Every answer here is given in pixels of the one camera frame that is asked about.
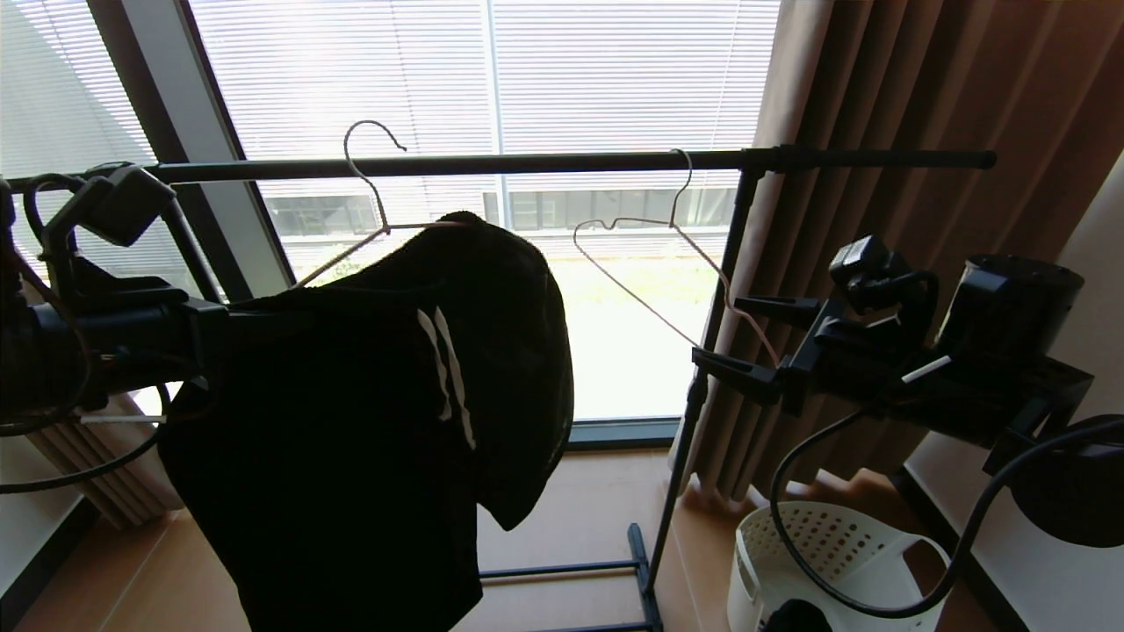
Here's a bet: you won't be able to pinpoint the white laundry basket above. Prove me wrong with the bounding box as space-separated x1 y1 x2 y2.
726 499 956 632

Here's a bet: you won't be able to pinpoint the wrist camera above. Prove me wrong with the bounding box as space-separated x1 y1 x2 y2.
828 233 942 336
22 162 178 310

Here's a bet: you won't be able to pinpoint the black shorts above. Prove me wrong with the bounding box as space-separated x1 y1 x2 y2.
156 211 577 632

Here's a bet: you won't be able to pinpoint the black cable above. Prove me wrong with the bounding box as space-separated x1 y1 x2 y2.
0 379 174 495
769 402 1124 621

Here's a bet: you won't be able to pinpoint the heap of clothes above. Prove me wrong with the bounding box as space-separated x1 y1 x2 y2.
760 599 833 632

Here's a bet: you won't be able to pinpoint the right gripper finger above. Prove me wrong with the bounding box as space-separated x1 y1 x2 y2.
732 295 828 333
690 346 784 406

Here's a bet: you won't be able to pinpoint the window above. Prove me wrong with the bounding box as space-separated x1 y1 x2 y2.
0 0 782 450

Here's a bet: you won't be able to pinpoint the black clothes rack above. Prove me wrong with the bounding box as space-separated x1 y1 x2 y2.
0 145 999 632

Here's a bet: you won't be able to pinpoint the pink clothes hanger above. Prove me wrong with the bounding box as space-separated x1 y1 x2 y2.
288 119 468 292
573 147 784 371

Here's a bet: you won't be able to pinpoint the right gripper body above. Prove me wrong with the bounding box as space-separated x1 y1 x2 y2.
775 297 910 418

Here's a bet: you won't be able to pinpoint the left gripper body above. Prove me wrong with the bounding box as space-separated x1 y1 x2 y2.
33 297 231 398

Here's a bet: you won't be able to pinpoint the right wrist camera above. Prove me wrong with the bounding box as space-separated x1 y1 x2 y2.
828 233 942 336

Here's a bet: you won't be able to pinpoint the brown curtain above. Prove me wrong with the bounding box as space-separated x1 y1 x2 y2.
25 391 187 529
669 0 1124 510

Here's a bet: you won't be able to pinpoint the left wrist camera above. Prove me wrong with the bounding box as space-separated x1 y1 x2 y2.
22 162 178 310

